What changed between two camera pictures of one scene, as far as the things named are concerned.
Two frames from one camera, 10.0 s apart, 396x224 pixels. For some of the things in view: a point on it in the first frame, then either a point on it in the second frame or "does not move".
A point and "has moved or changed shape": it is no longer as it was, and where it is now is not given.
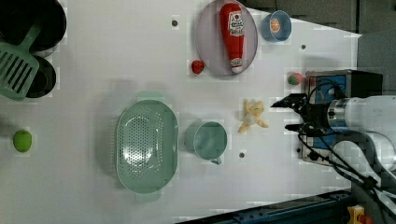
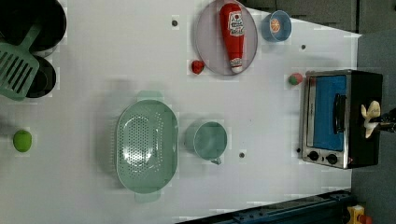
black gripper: x=317 y=119 → x=388 y=117
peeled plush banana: x=252 y=112 has moved or changed shape
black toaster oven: x=330 y=86 does not move
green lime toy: x=22 y=141 does not move
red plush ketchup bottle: x=233 y=26 does not move
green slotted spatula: x=19 y=66 does not move
